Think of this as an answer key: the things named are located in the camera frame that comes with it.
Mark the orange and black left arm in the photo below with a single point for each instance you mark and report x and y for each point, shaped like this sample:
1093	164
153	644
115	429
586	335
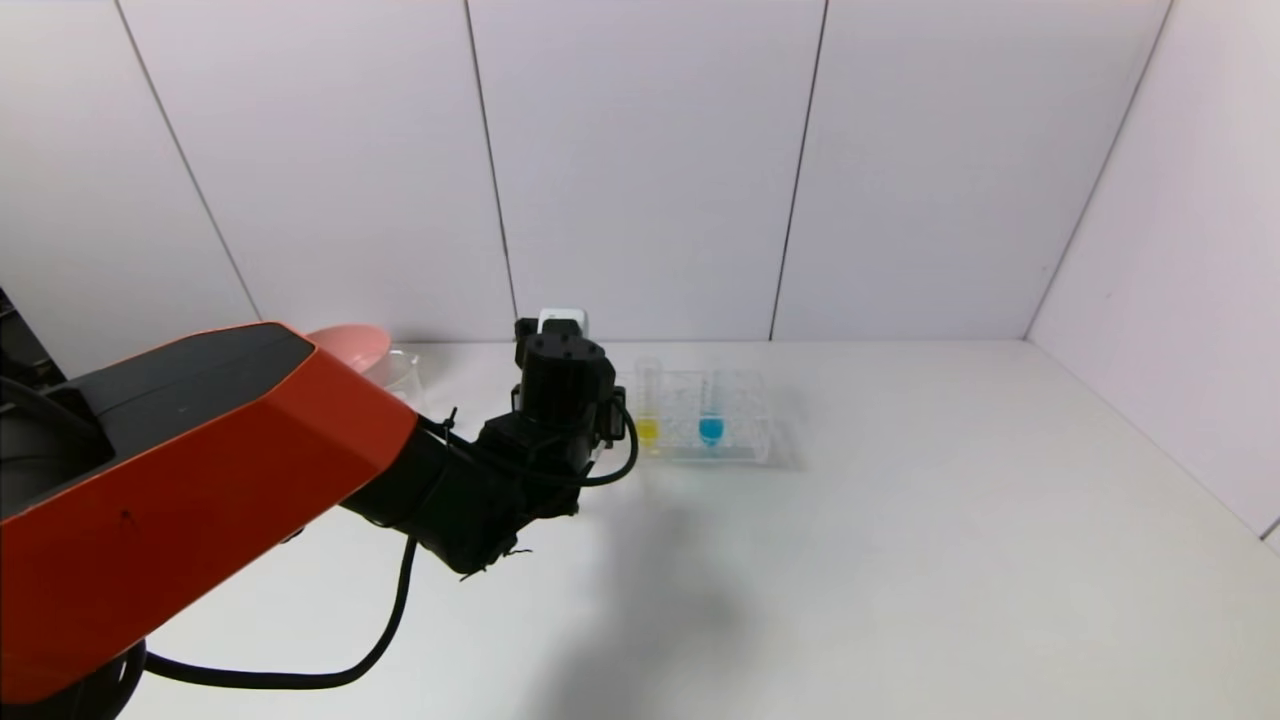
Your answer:
200	470

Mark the clear glass beaker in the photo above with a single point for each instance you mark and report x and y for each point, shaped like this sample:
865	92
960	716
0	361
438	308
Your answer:
400	370

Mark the pink plastic bowl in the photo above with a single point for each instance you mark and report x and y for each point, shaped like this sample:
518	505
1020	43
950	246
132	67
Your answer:
350	342

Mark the test tube with blue pigment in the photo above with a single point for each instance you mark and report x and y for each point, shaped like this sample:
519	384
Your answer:
711	430

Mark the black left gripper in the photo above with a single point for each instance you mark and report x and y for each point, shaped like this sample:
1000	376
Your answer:
565	385

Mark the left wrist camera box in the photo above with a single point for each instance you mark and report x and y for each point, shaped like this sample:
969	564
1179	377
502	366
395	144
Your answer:
565	320

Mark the test tube with yellow pigment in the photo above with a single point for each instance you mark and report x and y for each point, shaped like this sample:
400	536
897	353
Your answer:
648	430

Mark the clear acrylic test tube rack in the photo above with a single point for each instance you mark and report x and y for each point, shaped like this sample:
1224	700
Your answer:
740	440

